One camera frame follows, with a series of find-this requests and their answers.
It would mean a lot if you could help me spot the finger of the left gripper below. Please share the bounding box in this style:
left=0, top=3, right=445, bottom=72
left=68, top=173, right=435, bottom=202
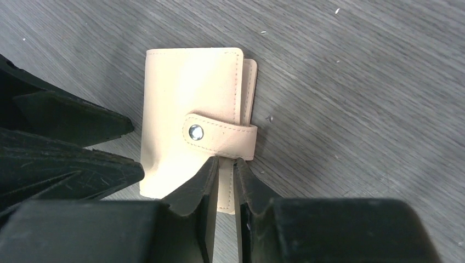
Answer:
left=1, top=128, right=144, bottom=218
left=1, top=56, right=134, bottom=147

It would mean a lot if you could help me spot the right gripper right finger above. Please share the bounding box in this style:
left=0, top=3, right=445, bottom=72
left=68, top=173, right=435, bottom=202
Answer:
left=234, top=159, right=441, bottom=262

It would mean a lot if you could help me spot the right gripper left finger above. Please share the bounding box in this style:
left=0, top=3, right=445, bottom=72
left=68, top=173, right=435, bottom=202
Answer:
left=1, top=157, right=219, bottom=262

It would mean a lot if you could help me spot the beige leather card holder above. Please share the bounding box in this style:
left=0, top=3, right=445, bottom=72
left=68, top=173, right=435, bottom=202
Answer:
left=139, top=47, right=258, bottom=214

